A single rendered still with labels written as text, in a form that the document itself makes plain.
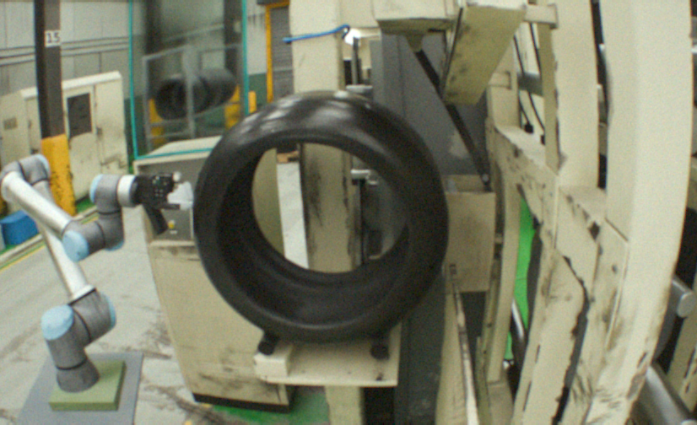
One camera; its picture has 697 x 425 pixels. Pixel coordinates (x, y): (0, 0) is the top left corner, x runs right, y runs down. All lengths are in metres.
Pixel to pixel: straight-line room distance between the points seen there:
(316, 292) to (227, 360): 0.93
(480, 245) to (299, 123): 0.64
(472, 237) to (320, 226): 0.43
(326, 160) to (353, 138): 0.41
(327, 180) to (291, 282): 0.30
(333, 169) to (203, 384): 1.39
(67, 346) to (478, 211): 1.37
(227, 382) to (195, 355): 0.20
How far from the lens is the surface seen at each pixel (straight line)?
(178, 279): 2.16
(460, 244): 1.43
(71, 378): 1.72
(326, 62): 1.41
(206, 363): 2.35
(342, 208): 1.47
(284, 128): 1.06
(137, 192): 1.35
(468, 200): 1.39
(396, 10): 0.78
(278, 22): 11.17
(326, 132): 1.04
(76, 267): 1.77
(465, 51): 0.87
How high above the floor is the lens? 1.57
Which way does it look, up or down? 17 degrees down
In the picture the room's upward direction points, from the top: 4 degrees counter-clockwise
